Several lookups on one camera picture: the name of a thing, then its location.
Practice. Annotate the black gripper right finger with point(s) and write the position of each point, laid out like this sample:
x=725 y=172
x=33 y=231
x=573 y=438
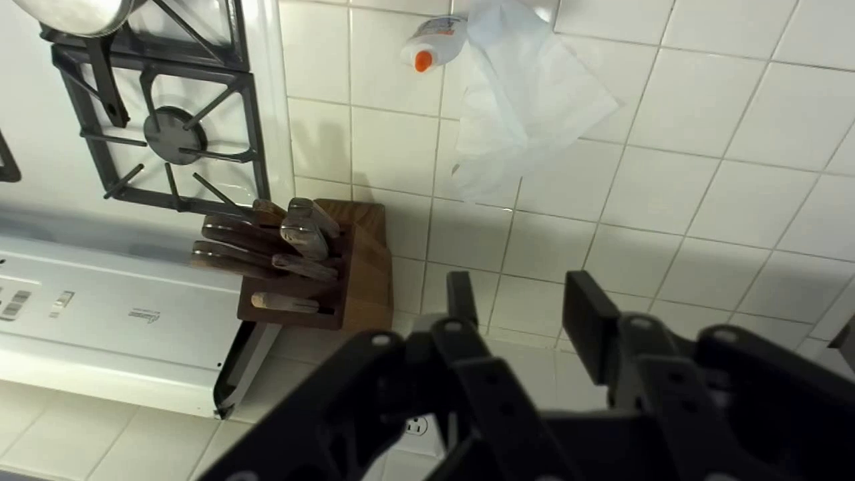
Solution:
x=710 y=410

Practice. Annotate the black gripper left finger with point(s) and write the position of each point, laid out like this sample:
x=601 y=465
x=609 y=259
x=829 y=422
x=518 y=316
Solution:
x=390 y=410

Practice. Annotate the brown wooden knife block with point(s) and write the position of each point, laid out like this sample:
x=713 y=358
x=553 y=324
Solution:
x=364 y=267

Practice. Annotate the white gas range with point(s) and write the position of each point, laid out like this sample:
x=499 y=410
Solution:
x=116 y=303

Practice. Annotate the clear plastic bag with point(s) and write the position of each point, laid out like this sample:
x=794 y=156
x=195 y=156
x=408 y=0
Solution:
x=525 y=97

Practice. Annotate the black burner grate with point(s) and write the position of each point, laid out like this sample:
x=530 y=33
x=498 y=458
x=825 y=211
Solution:
x=5 y=161
x=175 y=133

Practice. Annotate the white glue bottle orange cap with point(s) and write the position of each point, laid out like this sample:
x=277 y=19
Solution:
x=436 y=43

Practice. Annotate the steel pot lid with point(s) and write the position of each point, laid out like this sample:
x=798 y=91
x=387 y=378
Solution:
x=80 y=13

